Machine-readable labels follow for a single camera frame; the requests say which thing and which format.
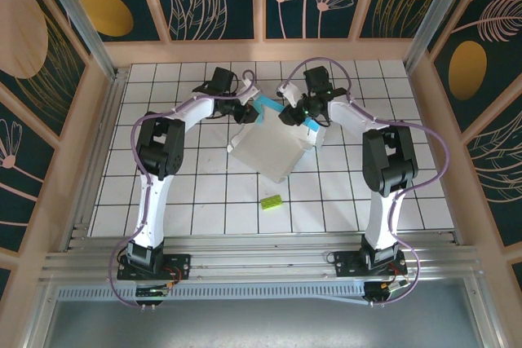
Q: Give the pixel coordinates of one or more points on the white teal paper box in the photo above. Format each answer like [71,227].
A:
[269,148]

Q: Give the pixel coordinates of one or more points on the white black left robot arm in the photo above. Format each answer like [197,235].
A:
[153,201]

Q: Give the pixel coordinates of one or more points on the green toy brick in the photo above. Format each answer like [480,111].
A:
[272,203]

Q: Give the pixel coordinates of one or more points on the aluminium side rail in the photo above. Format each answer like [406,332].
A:
[102,140]

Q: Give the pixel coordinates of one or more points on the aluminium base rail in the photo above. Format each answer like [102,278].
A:
[265,260]

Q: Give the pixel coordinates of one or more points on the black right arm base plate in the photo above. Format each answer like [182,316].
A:
[346,262]

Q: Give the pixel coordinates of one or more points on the aluminium corner post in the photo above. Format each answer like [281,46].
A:
[444,10]
[77,18]

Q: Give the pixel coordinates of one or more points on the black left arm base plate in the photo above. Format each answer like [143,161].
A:
[179,264]

